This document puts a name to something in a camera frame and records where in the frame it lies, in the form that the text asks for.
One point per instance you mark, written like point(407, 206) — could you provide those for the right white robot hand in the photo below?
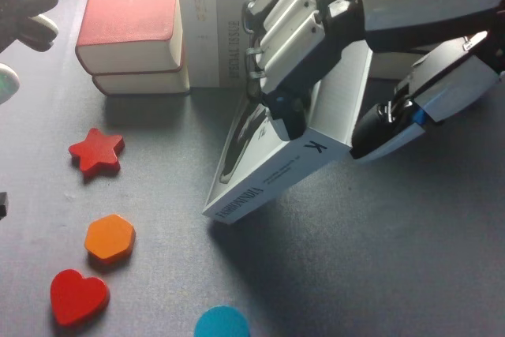
point(23, 5)

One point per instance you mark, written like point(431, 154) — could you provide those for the white Fashion India book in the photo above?
point(276, 183)

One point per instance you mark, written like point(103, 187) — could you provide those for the red hardcover book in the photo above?
point(126, 9)
point(146, 84)

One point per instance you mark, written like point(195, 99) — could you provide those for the red star block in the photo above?
point(96, 153)

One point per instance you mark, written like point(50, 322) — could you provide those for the white book with gold lettering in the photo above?
point(205, 57)

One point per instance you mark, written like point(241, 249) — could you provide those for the orange hexagon block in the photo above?
point(109, 237)

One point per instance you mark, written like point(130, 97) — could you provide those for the red heart block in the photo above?
point(78, 296)

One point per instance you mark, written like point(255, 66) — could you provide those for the blue round block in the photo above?
point(221, 323)

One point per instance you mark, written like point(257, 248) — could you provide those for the grey table cloth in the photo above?
point(355, 254)

